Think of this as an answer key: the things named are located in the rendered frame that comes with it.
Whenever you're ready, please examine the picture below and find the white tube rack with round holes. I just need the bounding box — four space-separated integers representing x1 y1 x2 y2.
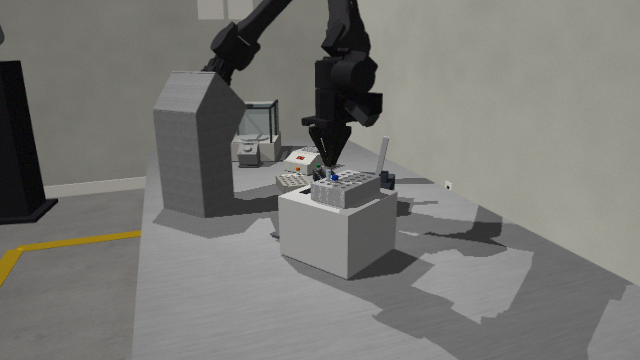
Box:
276 173 310 194

